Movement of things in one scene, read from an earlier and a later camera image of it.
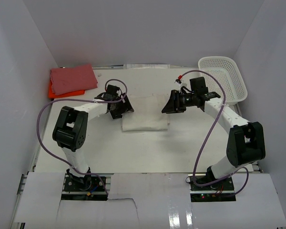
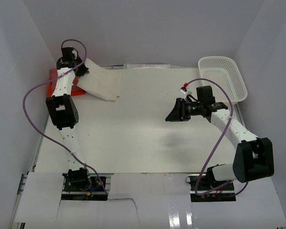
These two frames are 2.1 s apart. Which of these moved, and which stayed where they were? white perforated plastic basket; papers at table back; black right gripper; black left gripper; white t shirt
Moved: white t shirt; black right gripper; black left gripper
Stayed: white perforated plastic basket; papers at table back
